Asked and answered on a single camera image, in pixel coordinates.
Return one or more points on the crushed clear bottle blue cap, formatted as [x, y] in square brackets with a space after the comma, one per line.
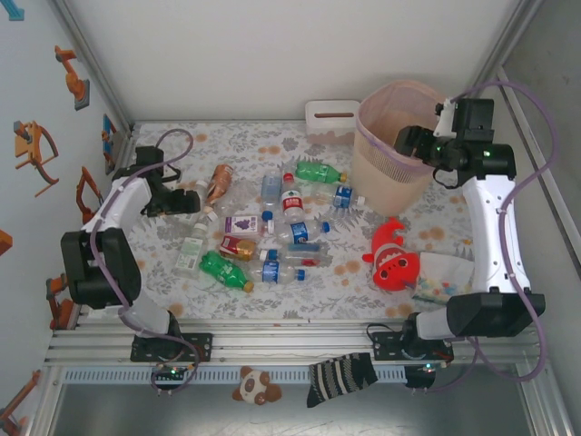
[304, 256]

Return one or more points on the beige mesh waste bin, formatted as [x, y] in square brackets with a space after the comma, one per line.
[386, 181]

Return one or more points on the red yellow label bottle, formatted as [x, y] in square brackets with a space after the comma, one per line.
[236, 247]

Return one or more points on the right aluminium frame post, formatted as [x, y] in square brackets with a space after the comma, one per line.
[504, 50]

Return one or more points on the clear bottle dark blue label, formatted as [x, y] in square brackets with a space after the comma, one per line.
[299, 232]

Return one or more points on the orange snack packet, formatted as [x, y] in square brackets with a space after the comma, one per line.
[221, 179]

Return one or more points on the clear bag colourful pieces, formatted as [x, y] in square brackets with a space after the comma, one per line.
[440, 277]

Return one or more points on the green plastic soda bottle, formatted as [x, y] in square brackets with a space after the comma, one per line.
[222, 268]
[318, 171]

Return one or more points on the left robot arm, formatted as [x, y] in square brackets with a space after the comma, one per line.
[113, 204]

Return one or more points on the large crushed clear bottle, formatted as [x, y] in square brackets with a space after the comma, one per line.
[240, 193]

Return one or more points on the floral table cloth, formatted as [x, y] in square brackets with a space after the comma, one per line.
[227, 141]

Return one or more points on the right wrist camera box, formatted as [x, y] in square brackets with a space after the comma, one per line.
[447, 120]

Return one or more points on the aluminium front rail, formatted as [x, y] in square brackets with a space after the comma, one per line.
[290, 345]

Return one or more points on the purple grape label bottle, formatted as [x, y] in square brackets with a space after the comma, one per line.
[243, 224]

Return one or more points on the aluminium frame post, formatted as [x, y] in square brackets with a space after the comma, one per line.
[91, 59]
[504, 50]

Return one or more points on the red plush fish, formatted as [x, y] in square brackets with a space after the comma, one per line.
[392, 270]

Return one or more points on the clear bottle white green label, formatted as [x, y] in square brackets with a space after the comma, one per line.
[190, 252]

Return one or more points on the left aluminium frame post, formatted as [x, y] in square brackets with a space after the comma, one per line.
[91, 59]

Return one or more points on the clear bottle pale blue label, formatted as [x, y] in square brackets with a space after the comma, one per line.
[271, 186]

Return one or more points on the brown white panda plush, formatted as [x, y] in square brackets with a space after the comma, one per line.
[254, 386]

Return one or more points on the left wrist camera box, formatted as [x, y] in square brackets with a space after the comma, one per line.
[156, 213]

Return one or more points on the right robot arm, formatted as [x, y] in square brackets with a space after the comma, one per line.
[495, 236]

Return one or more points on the white tissue box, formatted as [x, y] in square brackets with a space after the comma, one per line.
[329, 131]

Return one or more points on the black white striped sock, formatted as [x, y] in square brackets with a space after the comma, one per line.
[336, 377]

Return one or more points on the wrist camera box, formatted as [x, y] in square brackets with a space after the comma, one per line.
[447, 120]
[156, 213]

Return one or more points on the blue label bottle white cap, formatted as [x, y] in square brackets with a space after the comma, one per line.
[343, 196]

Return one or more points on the clear bottle red label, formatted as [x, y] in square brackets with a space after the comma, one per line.
[292, 202]

